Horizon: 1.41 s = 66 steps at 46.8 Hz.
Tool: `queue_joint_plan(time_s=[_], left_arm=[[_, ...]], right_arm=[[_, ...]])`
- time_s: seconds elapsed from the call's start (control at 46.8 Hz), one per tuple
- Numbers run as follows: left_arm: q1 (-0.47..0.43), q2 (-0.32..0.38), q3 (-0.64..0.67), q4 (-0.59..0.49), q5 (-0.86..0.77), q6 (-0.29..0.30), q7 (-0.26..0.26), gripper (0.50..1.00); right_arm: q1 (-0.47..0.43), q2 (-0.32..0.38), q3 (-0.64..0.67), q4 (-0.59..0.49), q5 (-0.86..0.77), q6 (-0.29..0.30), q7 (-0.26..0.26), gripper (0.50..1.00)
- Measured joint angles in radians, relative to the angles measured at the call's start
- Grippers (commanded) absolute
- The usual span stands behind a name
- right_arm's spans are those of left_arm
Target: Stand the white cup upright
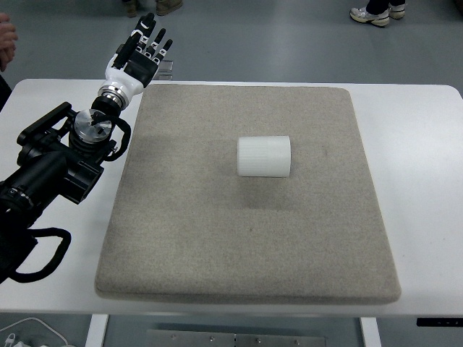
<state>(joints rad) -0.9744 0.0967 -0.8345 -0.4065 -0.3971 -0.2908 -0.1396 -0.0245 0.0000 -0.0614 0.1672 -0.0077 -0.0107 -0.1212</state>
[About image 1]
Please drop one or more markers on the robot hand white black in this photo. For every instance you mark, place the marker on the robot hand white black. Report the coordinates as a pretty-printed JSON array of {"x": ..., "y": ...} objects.
[{"x": 130, "y": 77}]

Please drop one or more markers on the black table control panel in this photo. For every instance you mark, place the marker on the black table control panel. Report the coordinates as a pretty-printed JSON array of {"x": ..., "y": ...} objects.
[{"x": 439, "y": 322}]

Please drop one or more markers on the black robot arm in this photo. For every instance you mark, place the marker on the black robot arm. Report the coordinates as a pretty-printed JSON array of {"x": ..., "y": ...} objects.
[{"x": 47, "y": 173}]

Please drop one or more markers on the white ribbed cup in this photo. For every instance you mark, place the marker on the white ribbed cup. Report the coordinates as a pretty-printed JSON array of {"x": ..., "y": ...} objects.
[{"x": 264, "y": 156}]

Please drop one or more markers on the person's hand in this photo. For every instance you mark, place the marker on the person's hand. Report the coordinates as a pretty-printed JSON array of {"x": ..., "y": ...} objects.
[{"x": 7, "y": 39}]

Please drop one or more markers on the person's white sneaker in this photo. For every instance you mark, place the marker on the person's white sneaker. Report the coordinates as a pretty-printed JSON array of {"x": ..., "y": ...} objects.
[
  {"x": 369, "y": 16},
  {"x": 397, "y": 11}
]

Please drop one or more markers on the grey metal plate with screws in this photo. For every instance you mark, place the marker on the grey metal plate with screws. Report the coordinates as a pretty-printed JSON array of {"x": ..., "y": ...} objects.
[{"x": 235, "y": 339}]

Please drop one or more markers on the beige felt mat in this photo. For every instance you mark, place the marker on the beige felt mat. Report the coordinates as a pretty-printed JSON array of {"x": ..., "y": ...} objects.
[{"x": 249, "y": 235}]

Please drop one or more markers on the person's brown boot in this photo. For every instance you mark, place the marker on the person's brown boot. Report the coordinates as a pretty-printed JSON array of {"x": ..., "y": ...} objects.
[
  {"x": 168, "y": 6},
  {"x": 131, "y": 9}
]

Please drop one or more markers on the white table leg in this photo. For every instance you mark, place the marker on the white table leg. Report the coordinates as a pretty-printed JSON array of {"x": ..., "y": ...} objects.
[
  {"x": 97, "y": 330},
  {"x": 369, "y": 334}
]

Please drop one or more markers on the small clear plastic box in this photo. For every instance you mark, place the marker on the small clear plastic box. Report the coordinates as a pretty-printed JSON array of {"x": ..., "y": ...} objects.
[{"x": 167, "y": 68}]

